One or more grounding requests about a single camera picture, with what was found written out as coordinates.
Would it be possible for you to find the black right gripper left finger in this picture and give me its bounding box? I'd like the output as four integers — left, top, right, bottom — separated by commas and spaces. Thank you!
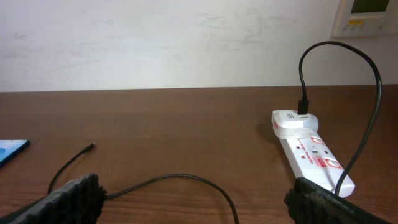
1, 174, 106, 224

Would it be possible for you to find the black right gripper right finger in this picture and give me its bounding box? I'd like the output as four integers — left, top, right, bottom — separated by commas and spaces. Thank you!
284, 177, 389, 224

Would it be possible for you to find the blue Galaxy smartphone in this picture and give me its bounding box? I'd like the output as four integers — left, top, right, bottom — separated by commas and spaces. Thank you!
0, 139, 30, 167

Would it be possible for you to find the black USB charging cable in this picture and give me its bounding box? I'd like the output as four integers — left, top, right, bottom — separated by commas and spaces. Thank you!
47, 41, 383, 224

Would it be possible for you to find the white USB charger adapter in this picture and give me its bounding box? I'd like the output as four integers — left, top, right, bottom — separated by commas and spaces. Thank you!
271, 110, 319, 139

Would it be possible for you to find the white power strip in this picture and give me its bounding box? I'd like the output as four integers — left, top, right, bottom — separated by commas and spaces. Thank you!
279, 132, 344, 192

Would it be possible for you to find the white wall control panel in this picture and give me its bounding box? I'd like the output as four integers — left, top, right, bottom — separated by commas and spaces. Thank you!
331, 0, 397, 37

